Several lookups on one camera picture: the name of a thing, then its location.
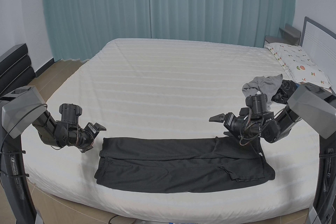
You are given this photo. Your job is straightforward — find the white printed pillow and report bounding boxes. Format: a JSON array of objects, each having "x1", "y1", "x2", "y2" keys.
[{"x1": 264, "y1": 43, "x2": 332, "y2": 88}]

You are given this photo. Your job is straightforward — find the black chest of drawers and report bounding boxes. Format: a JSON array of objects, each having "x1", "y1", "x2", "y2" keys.
[{"x1": 0, "y1": 44, "x2": 36, "y2": 95}]

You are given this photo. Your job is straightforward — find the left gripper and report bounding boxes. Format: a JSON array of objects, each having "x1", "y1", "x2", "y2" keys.
[{"x1": 69, "y1": 122, "x2": 107, "y2": 153}]

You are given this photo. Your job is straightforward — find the grey bedside table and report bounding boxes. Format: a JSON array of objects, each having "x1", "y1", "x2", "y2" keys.
[{"x1": 264, "y1": 23, "x2": 301, "y2": 47}]

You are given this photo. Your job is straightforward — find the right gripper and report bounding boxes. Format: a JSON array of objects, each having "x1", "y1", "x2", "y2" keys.
[{"x1": 209, "y1": 112, "x2": 253, "y2": 138}]

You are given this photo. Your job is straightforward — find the black trousers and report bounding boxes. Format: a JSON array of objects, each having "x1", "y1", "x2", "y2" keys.
[{"x1": 94, "y1": 136, "x2": 276, "y2": 194}]

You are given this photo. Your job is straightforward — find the black garment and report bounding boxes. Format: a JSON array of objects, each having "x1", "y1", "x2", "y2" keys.
[{"x1": 271, "y1": 80, "x2": 298, "y2": 105}]

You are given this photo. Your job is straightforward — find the grey garment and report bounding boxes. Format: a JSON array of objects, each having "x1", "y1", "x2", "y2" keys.
[{"x1": 241, "y1": 74, "x2": 284, "y2": 107}]

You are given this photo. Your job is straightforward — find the black cable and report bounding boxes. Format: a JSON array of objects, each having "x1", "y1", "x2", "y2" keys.
[{"x1": 108, "y1": 214, "x2": 124, "y2": 224}]

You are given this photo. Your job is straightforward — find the bed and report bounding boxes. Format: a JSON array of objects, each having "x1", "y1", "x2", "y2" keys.
[{"x1": 25, "y1": 16, "x2": 336, "y2": 221}]

